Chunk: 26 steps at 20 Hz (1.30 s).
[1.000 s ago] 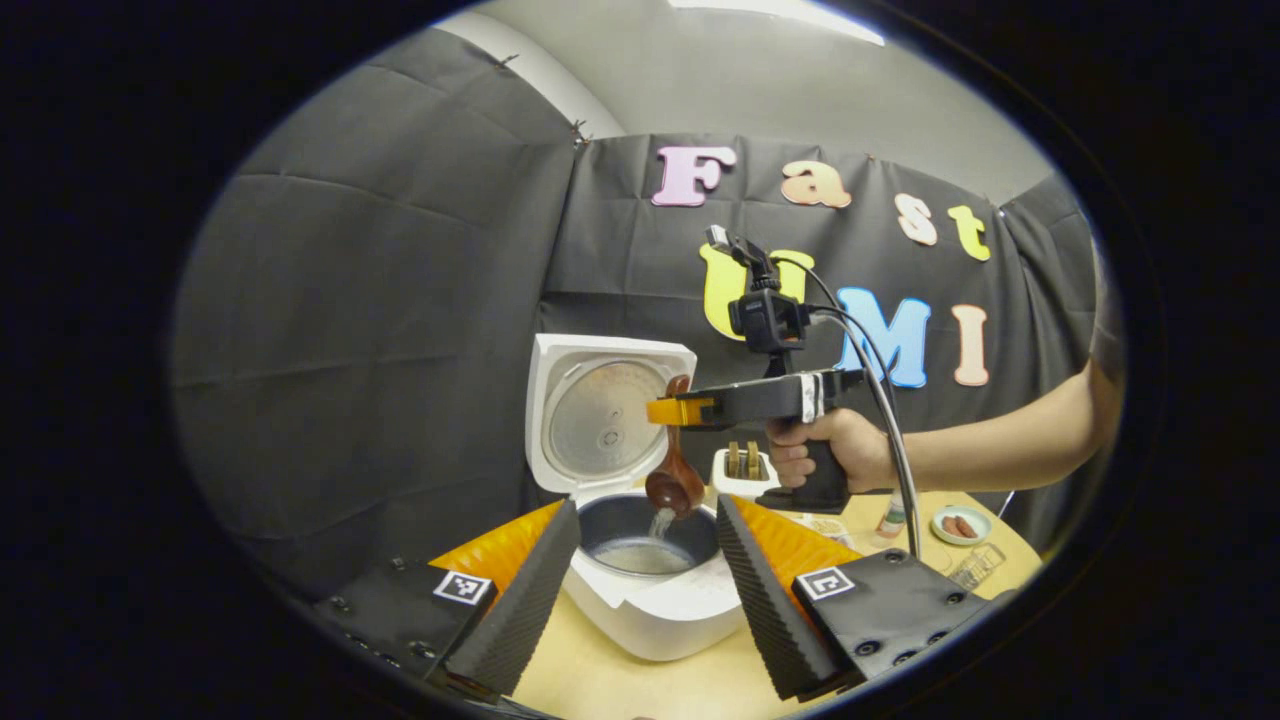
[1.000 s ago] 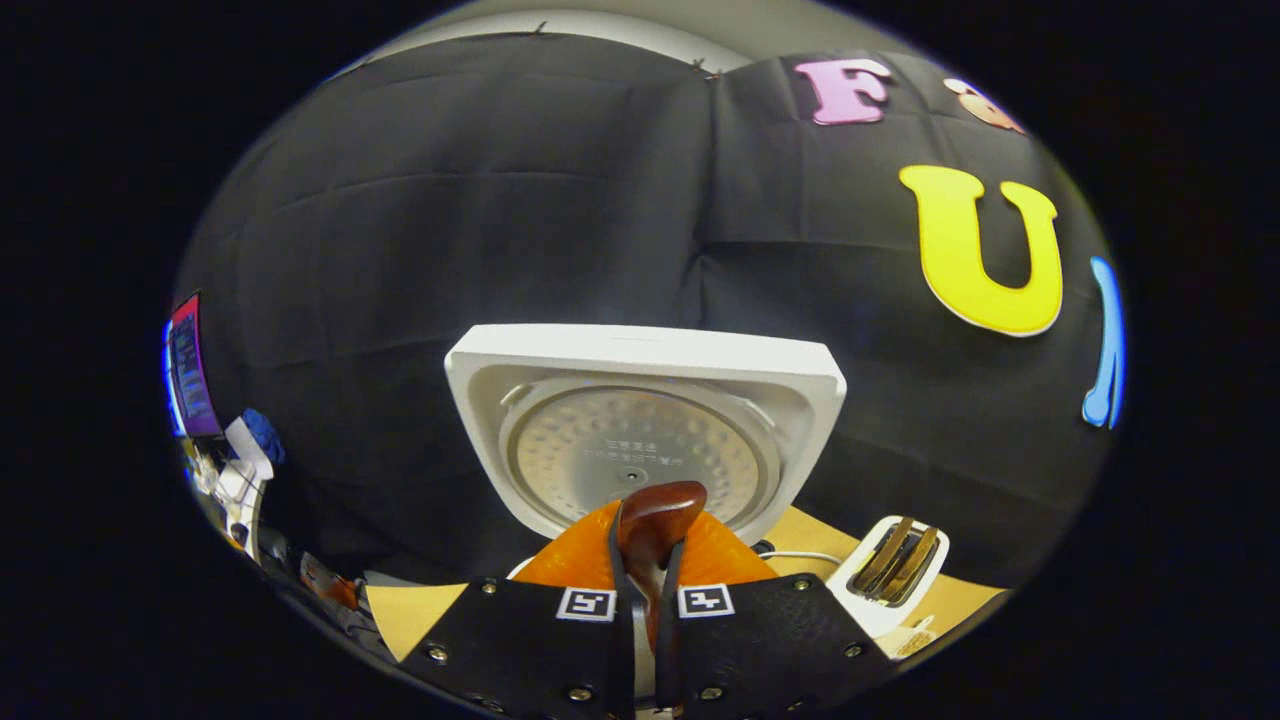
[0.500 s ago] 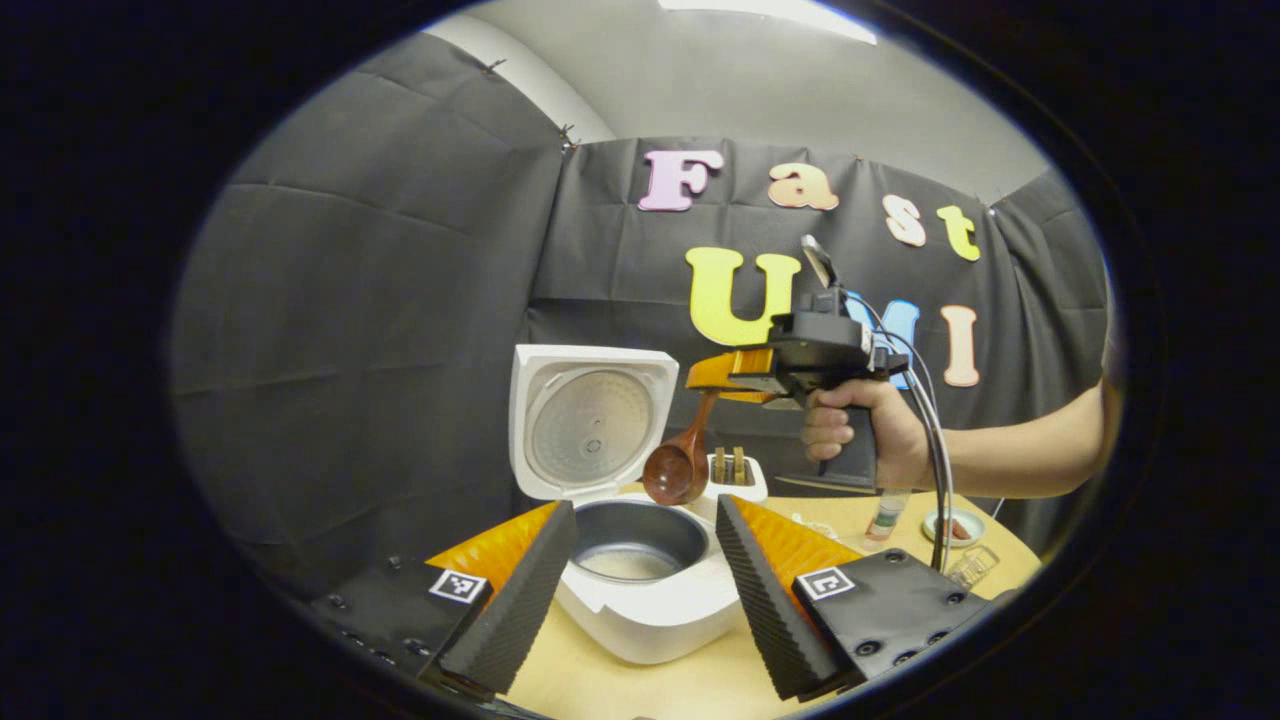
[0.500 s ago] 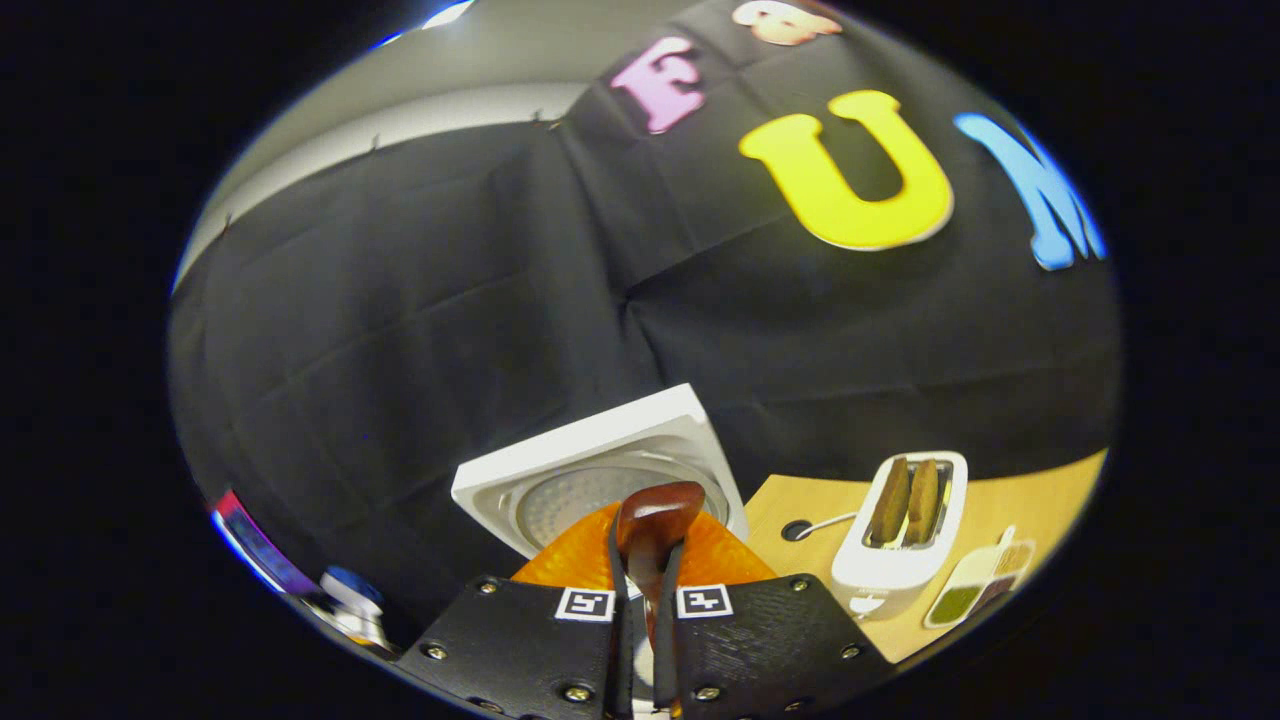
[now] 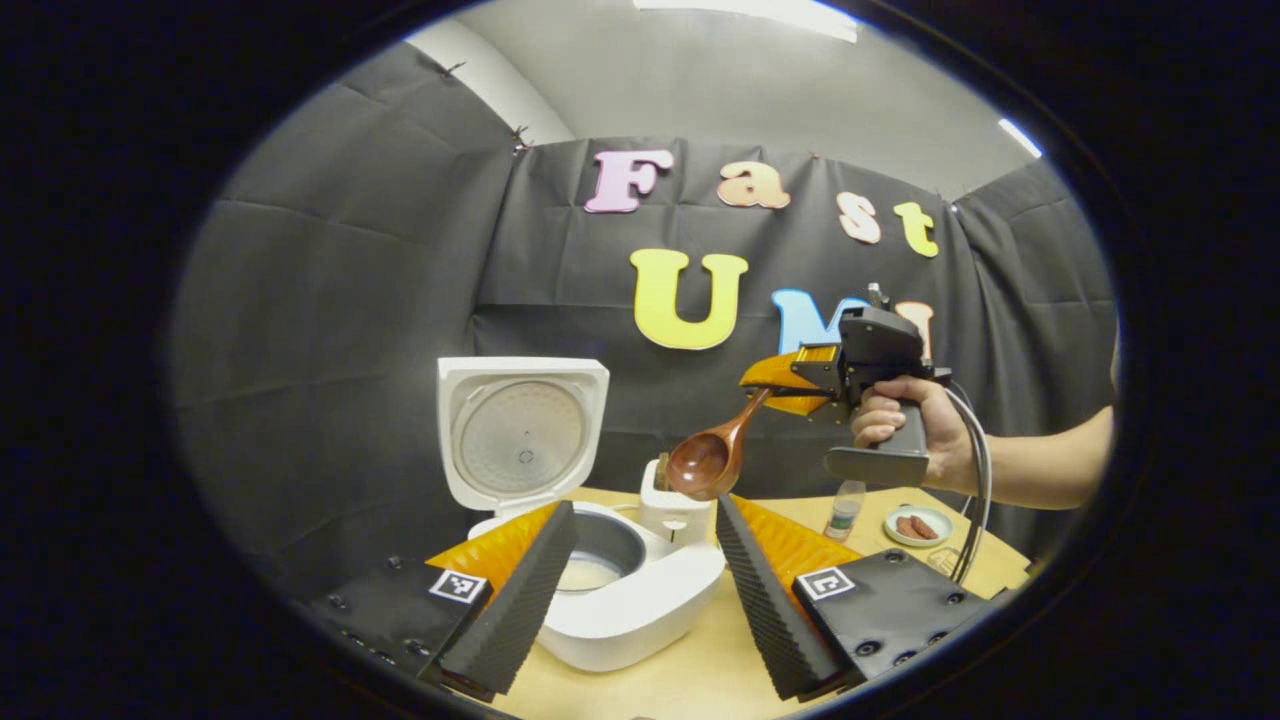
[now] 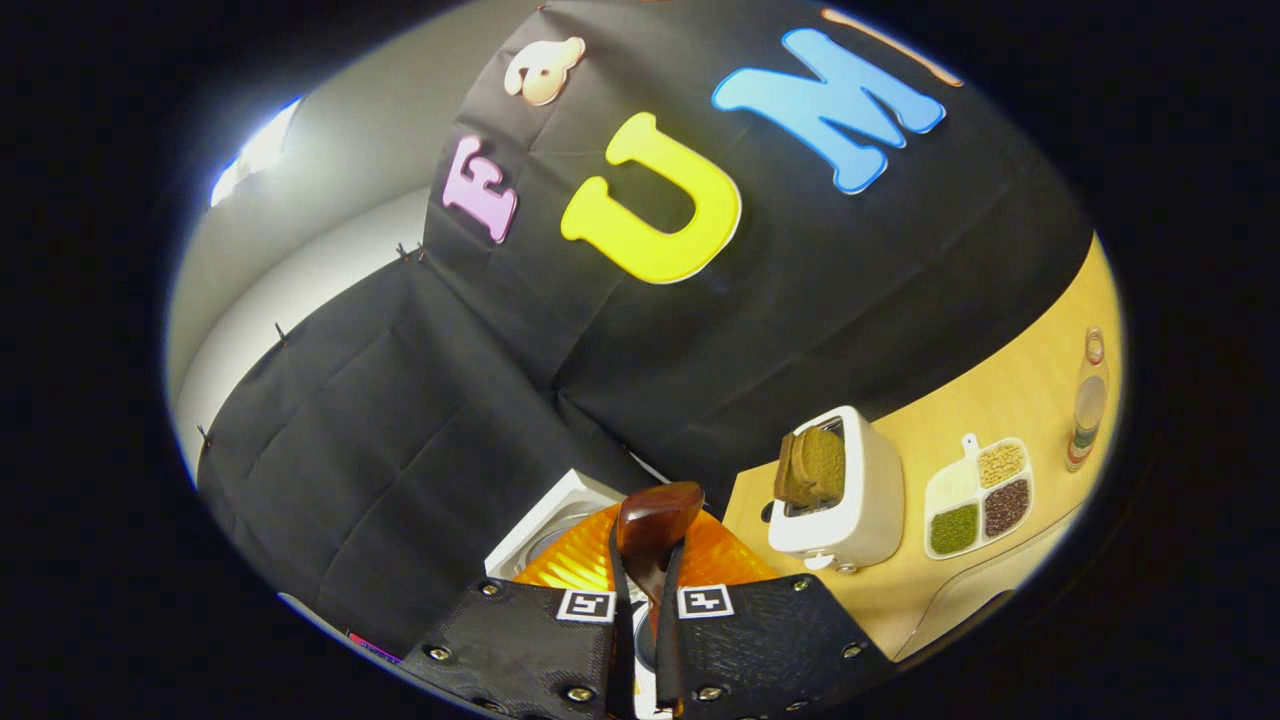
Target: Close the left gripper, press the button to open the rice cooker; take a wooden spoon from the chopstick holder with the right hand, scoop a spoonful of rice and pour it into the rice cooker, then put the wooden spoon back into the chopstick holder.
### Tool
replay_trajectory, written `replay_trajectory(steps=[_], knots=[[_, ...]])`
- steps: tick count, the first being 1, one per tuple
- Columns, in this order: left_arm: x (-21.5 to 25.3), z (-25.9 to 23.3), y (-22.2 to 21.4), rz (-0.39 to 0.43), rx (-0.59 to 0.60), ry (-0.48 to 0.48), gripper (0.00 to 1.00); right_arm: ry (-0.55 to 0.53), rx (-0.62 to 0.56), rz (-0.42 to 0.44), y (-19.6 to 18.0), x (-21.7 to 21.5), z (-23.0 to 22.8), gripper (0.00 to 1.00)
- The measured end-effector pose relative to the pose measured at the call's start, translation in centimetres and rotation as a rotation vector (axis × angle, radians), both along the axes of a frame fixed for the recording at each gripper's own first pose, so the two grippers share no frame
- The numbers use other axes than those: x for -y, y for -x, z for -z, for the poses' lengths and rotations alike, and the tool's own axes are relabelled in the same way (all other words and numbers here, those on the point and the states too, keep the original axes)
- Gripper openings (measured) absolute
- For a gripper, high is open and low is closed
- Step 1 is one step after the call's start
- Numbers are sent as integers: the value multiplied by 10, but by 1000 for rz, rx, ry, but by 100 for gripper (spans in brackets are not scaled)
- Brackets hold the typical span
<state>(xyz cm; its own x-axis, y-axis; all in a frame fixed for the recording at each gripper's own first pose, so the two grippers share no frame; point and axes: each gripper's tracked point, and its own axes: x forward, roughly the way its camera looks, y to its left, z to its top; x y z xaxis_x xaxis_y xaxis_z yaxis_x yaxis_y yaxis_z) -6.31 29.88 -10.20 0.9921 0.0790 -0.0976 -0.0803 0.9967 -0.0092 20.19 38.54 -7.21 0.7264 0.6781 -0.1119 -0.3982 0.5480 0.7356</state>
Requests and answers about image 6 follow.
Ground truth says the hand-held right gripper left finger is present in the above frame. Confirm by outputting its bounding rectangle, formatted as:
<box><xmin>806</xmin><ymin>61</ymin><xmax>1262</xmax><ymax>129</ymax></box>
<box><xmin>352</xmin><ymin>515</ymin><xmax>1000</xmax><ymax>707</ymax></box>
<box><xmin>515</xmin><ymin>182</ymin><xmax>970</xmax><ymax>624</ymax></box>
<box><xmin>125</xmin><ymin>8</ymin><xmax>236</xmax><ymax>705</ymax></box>
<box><xmin>400</xmin><ymin>505</ymin><xmax>636</xmax><ymax>720</ymax></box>

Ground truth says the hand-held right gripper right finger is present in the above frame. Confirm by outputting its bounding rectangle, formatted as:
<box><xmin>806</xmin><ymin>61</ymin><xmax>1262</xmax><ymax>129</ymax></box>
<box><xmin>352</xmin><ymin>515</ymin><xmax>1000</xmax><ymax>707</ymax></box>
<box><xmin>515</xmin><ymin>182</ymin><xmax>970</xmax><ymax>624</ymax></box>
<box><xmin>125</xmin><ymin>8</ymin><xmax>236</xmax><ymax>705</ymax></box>
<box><xmin>655</xmin><ymin>505</ymin><xmax>896</xmax><ymax>720</ymax></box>

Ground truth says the brown wooden spoon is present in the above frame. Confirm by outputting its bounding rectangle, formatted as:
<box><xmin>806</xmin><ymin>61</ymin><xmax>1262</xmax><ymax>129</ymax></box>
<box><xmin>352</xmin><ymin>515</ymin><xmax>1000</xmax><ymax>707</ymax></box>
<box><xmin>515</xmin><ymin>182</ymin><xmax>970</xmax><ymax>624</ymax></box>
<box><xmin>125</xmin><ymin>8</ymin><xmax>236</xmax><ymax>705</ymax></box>
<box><xmin>615</xmin><ymin>481</ymin><xmax>706</xmax><ymax>611</ymax></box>

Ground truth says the white rice cooker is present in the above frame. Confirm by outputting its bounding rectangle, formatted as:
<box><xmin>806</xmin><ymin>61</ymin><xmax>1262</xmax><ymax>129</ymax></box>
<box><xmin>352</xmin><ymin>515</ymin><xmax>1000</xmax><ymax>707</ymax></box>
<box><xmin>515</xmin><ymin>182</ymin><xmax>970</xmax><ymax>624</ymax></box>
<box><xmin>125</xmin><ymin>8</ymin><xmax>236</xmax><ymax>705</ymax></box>
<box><xmin>485</xmin><ymin>468</ymin><xmax>661</xmax><ymax>720</ymax></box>

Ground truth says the brown bread slice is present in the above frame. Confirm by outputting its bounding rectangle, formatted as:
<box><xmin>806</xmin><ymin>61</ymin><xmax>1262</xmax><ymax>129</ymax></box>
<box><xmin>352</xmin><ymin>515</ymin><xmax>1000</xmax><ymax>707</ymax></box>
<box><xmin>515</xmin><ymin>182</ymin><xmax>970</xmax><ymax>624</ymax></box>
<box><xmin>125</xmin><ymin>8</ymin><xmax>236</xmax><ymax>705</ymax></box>
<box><xmin>798</xmin><ymin>425</ymin><xmax>847</xmax><ymax>507</ymax></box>
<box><xmin>773</xmin><ymin>432</ymin><xmax>803</xmax><ymax>507</ymax></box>

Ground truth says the white toaster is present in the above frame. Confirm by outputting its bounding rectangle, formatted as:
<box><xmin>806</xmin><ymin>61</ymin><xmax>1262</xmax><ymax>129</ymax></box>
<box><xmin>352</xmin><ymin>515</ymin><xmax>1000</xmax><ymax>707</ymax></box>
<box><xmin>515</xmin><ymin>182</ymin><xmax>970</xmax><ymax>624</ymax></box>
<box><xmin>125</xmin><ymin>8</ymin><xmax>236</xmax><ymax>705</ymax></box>
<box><xmin>767</xmin><ymin>405</ymin><xmax>906</xmax><ymax>573</ymax></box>

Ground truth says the white divided bean dish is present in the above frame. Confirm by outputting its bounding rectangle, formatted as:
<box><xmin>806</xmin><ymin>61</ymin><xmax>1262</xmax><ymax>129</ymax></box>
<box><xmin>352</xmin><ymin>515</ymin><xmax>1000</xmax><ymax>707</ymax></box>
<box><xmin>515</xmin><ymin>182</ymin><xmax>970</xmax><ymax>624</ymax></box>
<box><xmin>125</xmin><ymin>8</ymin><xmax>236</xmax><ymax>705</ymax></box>
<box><xmin>923</xmin><ymin>433</ymin><xmax>1034</xmax><ymax>561</ymax></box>

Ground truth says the black backdrop cloth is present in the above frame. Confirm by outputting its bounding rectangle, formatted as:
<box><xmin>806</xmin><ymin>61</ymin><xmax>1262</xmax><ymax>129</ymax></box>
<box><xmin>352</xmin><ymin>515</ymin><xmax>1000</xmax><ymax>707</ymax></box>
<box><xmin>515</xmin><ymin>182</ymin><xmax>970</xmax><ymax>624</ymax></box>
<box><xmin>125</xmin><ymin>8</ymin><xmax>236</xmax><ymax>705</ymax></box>
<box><xmin>195</xmin><ymin>0</ymin><xmax>1096</xmax><ymax>661</ymax></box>

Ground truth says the clear plastic bottle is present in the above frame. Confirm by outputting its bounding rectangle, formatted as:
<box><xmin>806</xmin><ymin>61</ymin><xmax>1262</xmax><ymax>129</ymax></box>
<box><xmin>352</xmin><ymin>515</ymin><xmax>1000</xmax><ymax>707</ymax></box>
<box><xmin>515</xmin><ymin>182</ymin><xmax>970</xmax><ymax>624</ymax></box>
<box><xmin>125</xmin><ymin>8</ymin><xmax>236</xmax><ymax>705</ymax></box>
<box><xmin>1065</xmin><ymin>327</ymin><xmax>1109</xmax><ymax>473</ymax></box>

